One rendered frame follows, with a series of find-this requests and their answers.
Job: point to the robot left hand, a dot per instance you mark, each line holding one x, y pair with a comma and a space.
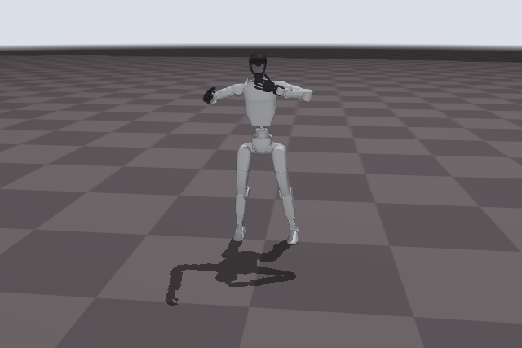
268, 85

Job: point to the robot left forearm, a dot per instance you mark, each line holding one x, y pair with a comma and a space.
291, 93

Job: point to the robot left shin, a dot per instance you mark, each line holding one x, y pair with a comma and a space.
289, 208

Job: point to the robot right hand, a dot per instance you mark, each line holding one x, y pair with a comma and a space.
208, 96

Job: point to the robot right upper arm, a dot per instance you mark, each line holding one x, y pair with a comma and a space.
224, 93

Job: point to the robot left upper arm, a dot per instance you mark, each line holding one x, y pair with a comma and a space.
307, 96

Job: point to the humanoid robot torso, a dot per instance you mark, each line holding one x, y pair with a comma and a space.
260, 110

